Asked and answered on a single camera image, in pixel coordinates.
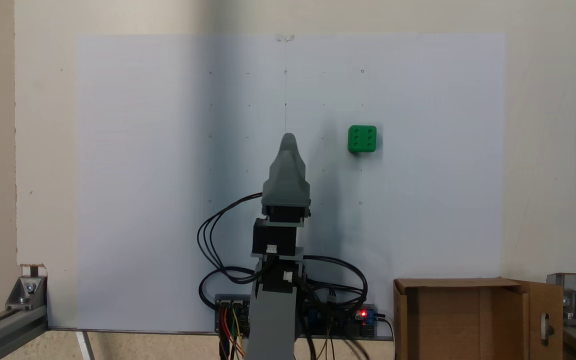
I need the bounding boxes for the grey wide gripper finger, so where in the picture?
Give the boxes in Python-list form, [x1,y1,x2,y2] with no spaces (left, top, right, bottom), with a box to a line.
[261,132,311,207]

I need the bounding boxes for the green die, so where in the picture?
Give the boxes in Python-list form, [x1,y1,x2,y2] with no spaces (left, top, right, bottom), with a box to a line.
[347,125,378,154]

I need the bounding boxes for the blue circuit board red LED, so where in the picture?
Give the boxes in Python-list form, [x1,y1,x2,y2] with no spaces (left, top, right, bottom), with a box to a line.
[307,302,376,338]

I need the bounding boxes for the grey board mounting plate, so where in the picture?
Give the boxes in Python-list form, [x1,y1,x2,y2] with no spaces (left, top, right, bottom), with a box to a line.
[214,294,394,342]

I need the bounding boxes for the brown cardboard box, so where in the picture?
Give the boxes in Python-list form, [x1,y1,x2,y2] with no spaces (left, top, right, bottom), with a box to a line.
[393,277,565,360]

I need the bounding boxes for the black servo cable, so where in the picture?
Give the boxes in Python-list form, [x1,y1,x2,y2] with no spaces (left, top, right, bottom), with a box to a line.
[300,255,369,323]
[197,192,265,285]

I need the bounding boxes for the circuit board with jumper wires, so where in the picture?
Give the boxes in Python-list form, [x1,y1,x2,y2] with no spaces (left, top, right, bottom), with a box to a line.
[215,295,249,335]

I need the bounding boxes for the black power cable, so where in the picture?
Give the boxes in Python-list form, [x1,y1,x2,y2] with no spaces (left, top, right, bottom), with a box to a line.
[199,266,258,312]

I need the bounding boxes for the coloured jumper wires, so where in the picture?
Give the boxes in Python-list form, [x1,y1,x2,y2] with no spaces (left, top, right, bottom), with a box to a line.
[219,307,247,360]

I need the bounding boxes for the yellow wire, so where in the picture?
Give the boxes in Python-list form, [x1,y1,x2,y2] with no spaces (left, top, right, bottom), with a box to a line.
[318,320,335,360]

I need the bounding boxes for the white cable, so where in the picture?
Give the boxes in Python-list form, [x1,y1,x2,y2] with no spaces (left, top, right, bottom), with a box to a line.
[375,312,396,360]

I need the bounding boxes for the metal corner bracket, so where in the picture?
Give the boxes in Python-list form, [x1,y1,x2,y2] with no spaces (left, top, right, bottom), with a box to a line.
[547,272,576,327]
[5,275,48,311]

